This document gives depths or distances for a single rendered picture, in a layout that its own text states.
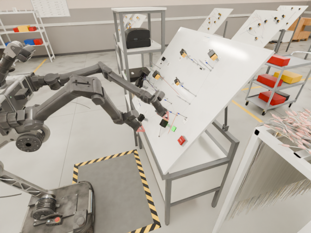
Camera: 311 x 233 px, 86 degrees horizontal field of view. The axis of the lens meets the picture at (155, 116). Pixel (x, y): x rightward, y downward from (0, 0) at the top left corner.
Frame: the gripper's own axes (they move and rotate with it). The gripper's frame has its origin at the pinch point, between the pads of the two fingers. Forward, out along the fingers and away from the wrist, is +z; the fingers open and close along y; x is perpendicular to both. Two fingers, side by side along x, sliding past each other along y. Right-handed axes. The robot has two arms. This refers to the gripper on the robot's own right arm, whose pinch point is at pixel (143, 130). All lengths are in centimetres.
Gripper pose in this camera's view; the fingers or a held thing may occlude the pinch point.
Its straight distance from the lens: 124.9
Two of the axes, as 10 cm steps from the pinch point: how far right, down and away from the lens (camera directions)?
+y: -4.5, -3.3, 8.3
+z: 6.6, 5.1, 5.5
